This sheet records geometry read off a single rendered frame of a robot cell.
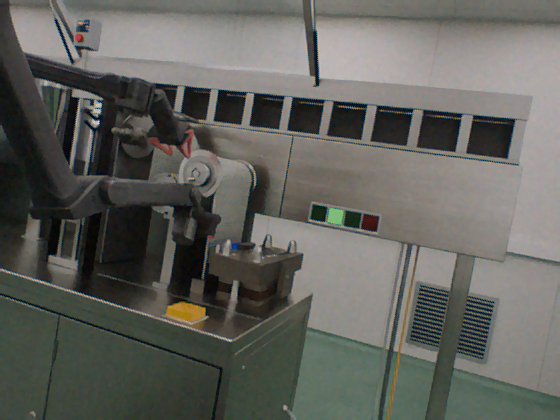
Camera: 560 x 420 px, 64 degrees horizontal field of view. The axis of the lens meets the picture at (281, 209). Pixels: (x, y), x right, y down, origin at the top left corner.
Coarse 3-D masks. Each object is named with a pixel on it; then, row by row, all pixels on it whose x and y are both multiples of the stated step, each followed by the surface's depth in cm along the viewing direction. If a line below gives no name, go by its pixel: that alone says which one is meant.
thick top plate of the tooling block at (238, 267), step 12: (240, 252) 141; (264, 252) 149; (276, 252) 154; (288, 252) 160; (216, 264) 130; (228, 264) 129; (240, 264) 128; (252, 264) 126; (264, 264) 128; (276, 264) 137; (300, 264) 162; (228, 276) 129; (240, 276) 128; (252, 276) 126; (264, 276) 129; (276, 276) 139
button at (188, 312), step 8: (176, 304) 112; (184, 304) 113; (192, 304) 114; (168, 312) 109; (176, 312) 108; (184, 312) 107; (192, 312) 108; (200, 312) 111; (184, 320) 107; (192, 320) 108
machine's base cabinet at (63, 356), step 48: (0, 288) 129; (0, 336) 128; (48, 336) 122; (96, 336) 117; (144, 336) 112; (288, 336) 143; (0, 384) 128; (48, 384) 122; (96, 384) 117; (144, 384) 111; (192, 384) 107; (240, 384) 111; (288, 384) 154
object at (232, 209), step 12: (216, 204) 136; (228, 204) 144; (240, 204) 152; (228, 216) 145; (240, 216) 154; (216, 228) 139; (228, 228) 147; (240, 228) 156; (216, 240) 141; (240, 240) 157
